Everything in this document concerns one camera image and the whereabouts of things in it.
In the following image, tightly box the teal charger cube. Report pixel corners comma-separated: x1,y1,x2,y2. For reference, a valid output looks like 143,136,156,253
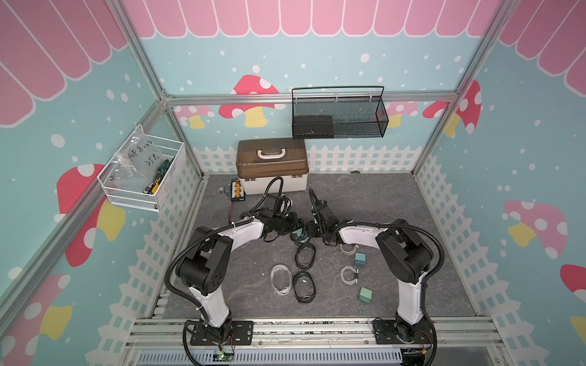
354,253,366,267

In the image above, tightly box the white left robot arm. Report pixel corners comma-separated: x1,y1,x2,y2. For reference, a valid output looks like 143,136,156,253
164,194,298,329

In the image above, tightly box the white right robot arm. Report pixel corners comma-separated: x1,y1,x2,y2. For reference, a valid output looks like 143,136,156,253
312,201,446,329

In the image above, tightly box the black yellow charger board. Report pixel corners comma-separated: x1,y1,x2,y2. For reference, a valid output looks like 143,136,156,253
230,178,246,202

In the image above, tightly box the brown lid storage box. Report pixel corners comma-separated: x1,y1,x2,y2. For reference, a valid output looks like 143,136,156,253
236,137,309,195

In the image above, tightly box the green charger cube lower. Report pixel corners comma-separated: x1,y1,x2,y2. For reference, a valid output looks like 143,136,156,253
358,287,373,304

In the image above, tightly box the black box in basket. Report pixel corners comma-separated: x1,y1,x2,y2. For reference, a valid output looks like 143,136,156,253
291,115,334,139

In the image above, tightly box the clear labelled plastic bag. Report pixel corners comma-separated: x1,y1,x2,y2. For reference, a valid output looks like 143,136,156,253
111,128,164,187

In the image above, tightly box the black wire mesh basket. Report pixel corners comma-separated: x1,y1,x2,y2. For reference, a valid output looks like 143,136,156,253
291,85,389,139

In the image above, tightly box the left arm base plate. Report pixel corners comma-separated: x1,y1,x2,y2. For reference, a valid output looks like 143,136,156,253
187,320,254,346

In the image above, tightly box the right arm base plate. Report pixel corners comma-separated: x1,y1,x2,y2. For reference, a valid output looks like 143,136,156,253
372,317,434,346

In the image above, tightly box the green handled tool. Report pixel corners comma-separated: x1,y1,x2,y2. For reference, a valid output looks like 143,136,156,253
143,160,172,195

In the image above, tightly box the white wire wall basket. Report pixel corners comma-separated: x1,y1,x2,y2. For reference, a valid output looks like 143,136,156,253
98,126,186,212

